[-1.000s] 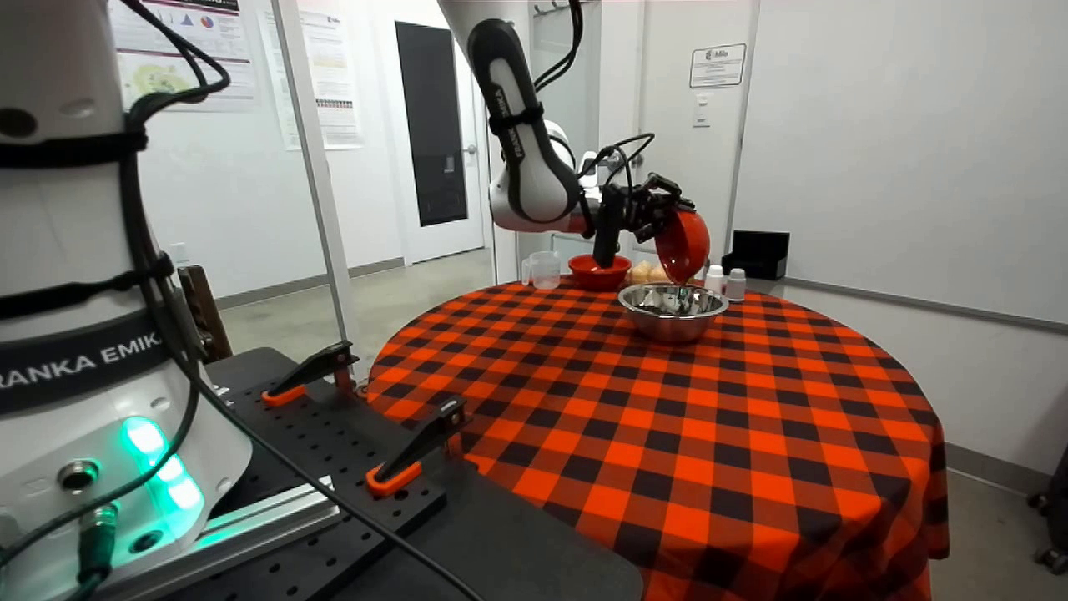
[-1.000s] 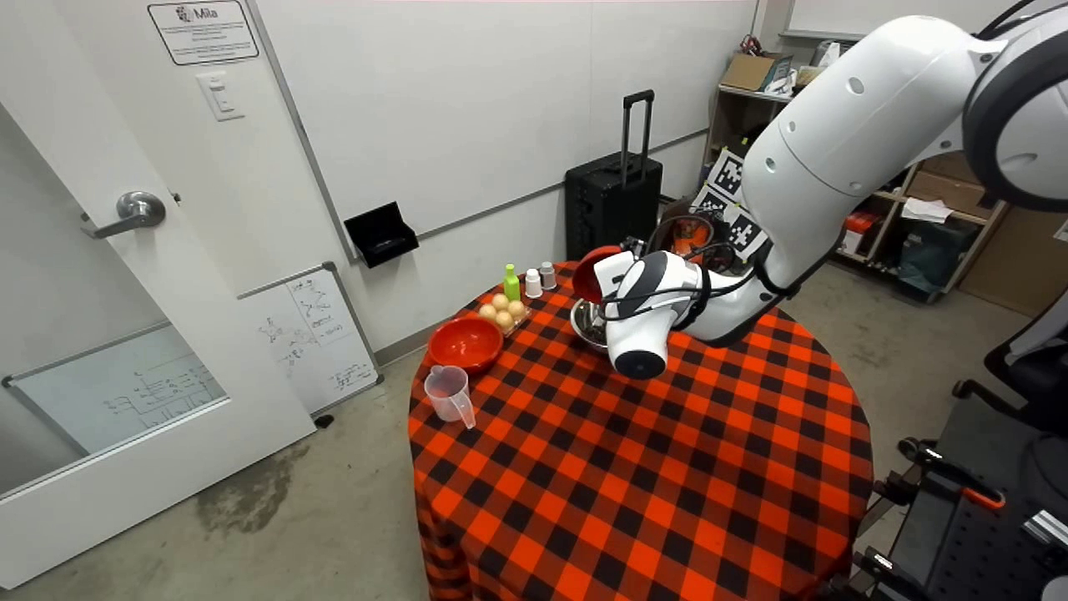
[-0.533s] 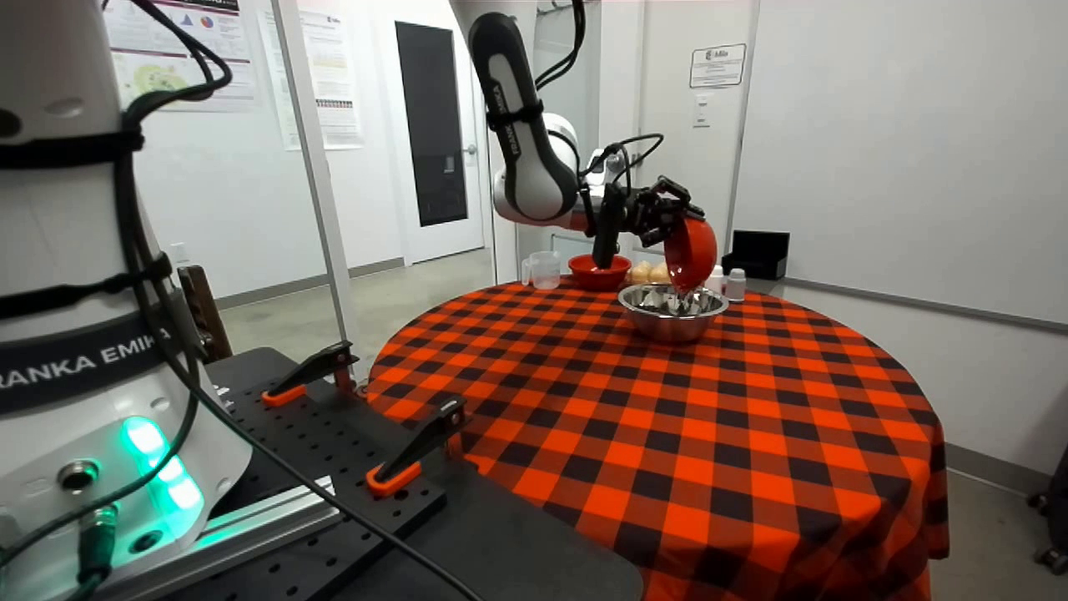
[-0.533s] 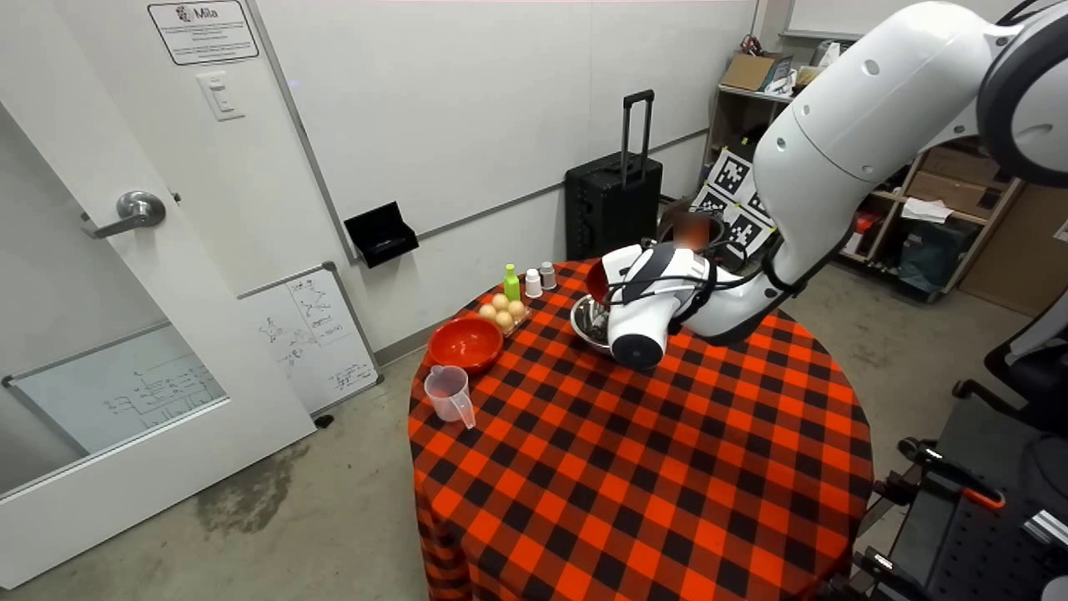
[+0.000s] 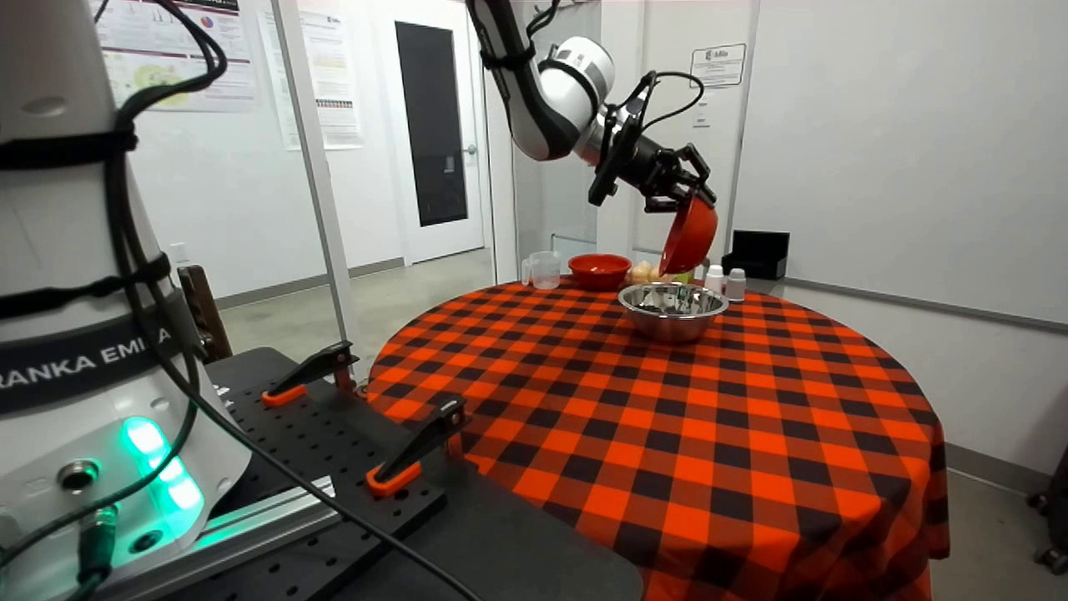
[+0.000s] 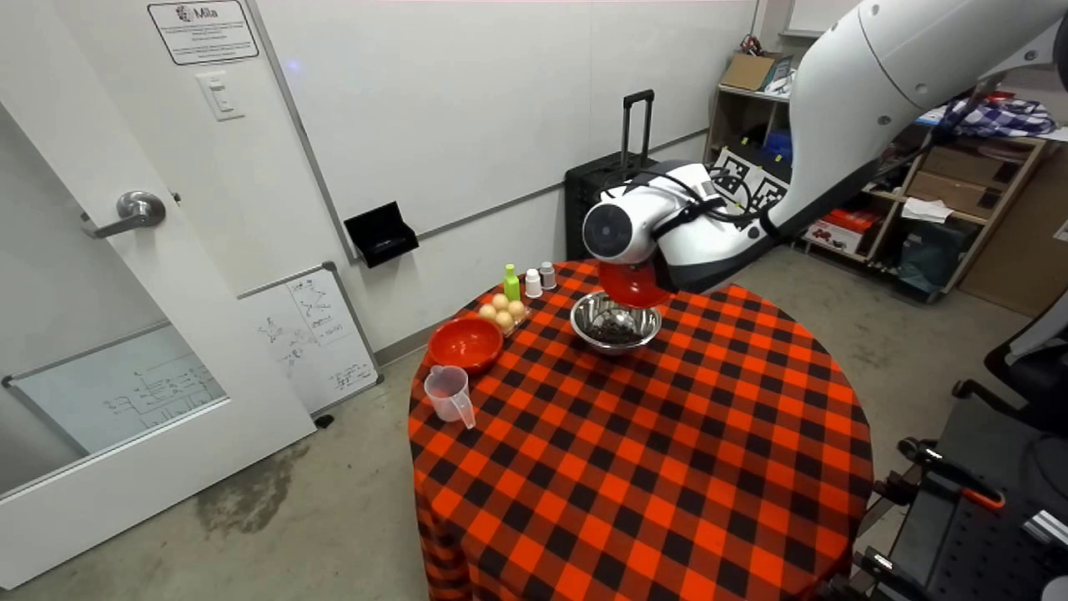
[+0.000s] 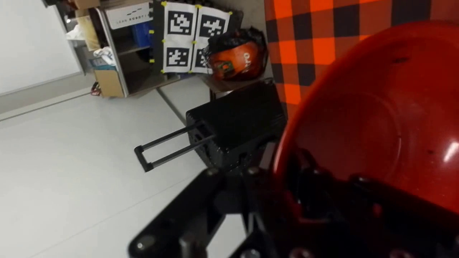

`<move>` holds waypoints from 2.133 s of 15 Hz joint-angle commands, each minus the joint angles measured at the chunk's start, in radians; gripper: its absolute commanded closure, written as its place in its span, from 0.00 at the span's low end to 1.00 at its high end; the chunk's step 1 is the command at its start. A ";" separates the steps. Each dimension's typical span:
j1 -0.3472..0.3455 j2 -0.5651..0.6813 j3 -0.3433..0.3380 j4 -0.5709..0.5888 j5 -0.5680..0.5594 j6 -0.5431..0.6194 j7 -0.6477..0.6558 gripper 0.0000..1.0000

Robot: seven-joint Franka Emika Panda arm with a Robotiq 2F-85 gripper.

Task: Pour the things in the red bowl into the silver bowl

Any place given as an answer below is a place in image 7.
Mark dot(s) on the blue storage bin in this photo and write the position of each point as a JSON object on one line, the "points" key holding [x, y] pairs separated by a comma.
{"points": [[142, 33]]}

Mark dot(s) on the white printed box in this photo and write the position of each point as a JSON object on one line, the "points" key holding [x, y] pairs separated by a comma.
{"points": [[127, 15]]}

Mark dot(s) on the red plastic bowl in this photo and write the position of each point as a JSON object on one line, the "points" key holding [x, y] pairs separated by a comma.
{"points": [[382, 124]]}

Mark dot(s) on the orange black toy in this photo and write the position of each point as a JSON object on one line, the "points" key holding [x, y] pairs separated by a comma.
{"points": [[237, 58]]}

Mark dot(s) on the fiducial marker board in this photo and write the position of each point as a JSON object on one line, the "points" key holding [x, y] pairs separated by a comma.
{"points": [[191, 36]]}

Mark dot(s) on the wooden shelf unit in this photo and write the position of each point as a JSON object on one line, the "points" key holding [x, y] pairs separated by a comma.
{"points": [[119, 52]]}

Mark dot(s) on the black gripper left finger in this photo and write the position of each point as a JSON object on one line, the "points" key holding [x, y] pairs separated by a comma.
{"points": [[191, 224]]}

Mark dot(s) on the black rolling suitcase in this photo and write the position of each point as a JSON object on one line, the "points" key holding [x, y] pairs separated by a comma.
{"points": [[239, 119]]}

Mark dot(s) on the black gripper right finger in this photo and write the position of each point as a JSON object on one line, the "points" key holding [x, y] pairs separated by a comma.
{"points": [[363, 220]]}

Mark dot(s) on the orange black plaid tablecloth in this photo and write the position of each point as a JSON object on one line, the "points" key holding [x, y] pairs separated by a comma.
{"points": [[306, 43]]}

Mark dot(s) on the brown cardboard box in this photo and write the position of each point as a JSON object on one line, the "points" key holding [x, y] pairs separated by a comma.
{"points": [[109, 82]]}

